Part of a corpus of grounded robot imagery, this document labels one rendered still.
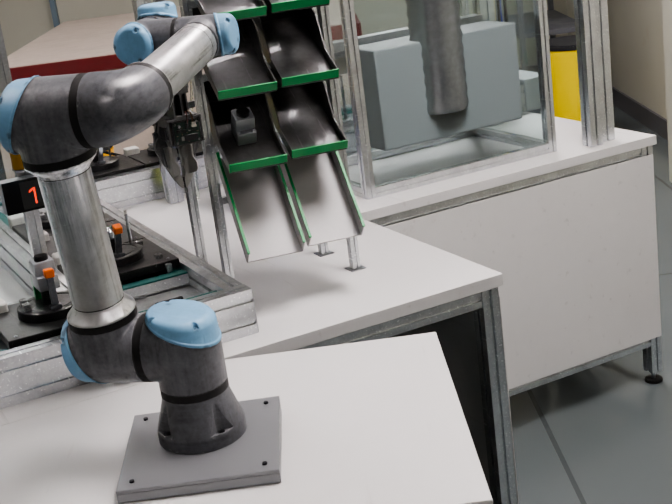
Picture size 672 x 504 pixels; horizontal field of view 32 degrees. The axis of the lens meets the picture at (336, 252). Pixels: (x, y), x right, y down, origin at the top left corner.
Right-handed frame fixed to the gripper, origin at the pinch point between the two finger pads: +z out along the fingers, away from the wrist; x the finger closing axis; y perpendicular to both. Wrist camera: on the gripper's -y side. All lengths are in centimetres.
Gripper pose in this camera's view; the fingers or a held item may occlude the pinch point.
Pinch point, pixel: (182, 180)
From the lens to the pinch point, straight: 240.9
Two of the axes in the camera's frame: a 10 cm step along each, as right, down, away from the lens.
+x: 8.8, -2.5, 4.1
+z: 1.3, 9.5, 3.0
